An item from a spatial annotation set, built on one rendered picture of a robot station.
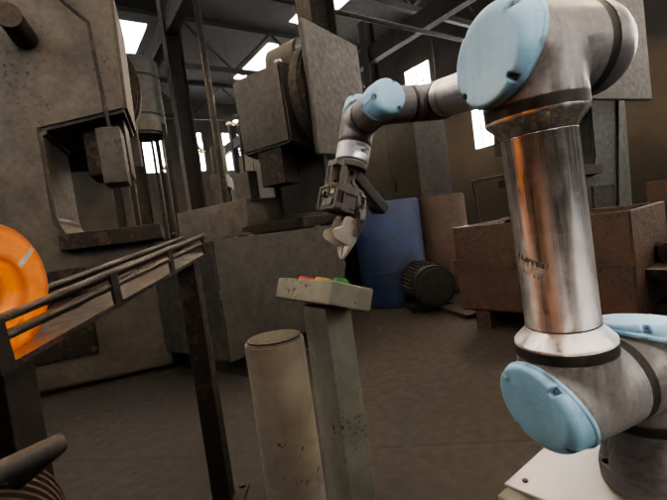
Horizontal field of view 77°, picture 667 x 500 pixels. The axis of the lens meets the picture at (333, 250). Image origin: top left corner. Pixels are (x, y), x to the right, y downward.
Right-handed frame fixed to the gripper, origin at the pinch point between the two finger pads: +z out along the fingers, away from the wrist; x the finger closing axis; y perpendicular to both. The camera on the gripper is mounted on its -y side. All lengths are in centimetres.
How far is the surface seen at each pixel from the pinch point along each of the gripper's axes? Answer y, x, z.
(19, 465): 51, 28, 30
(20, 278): 55, 9, 15
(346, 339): -5.6, -2.4, 18.6
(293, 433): 7.6, 2.4, 36.9
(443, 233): -221, -171, -67
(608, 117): -417, -129, -242
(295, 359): 9.8, 2.5, 23.0
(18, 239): 56, 8, 10
